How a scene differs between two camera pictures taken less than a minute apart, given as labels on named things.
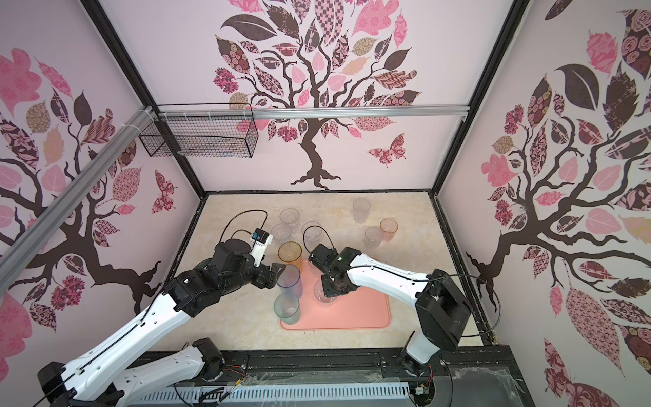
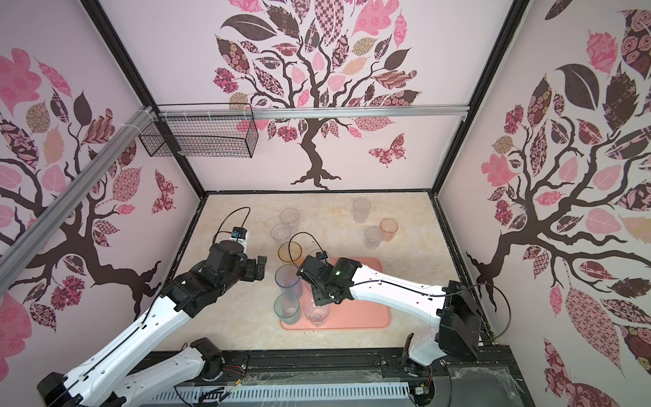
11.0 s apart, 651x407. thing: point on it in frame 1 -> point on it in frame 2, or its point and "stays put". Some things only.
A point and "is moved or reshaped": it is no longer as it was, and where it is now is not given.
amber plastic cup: [289, 252] stays put
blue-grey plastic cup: [290, 281] stays put
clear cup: [319, 292] is moved or reshaped
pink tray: [357, 309] stays put
